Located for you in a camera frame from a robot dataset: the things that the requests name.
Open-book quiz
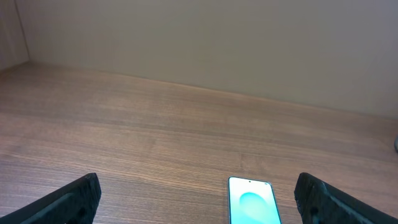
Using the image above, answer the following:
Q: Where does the smartphone with blue screen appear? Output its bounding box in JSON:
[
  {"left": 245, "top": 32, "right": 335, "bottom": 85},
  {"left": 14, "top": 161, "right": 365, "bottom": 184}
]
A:
[{"left": 228, "top": 176, "right": 282, "bottom": 224}]

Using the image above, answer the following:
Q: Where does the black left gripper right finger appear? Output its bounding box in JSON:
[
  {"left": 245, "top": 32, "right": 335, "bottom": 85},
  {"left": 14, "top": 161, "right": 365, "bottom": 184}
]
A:
[{"left": 294, "top": 172, "right": 397, "bottom": 224}]

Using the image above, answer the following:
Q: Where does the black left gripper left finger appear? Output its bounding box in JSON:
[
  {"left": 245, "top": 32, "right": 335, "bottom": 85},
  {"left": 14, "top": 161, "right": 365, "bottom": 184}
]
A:
[{"left": 1, "top": 173, "right": 101, "bottom": 224}]

